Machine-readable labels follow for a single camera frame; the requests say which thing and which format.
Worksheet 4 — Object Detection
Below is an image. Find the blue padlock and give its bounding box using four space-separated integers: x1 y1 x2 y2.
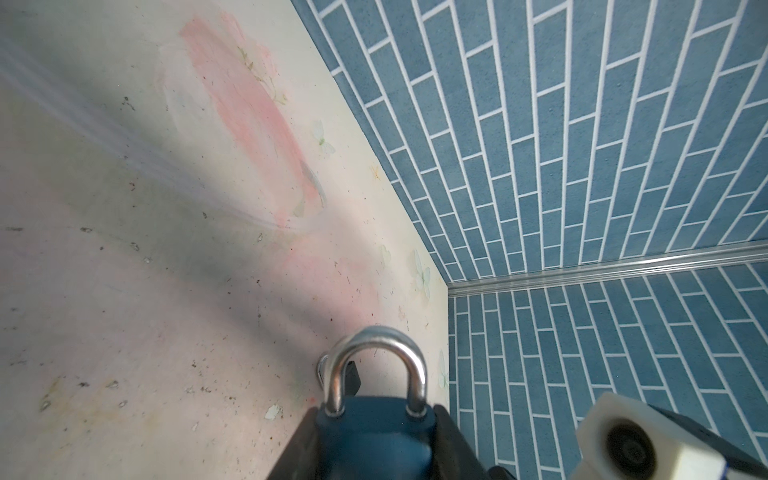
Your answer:
316 326 436 479

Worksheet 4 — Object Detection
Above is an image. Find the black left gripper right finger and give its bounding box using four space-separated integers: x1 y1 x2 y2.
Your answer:
431 405 489 480

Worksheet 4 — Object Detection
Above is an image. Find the aluminium right corner post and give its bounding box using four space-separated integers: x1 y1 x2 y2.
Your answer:
448 240 767 298

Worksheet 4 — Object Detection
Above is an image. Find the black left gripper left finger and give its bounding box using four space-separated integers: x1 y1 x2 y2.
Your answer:
267 407 320 480

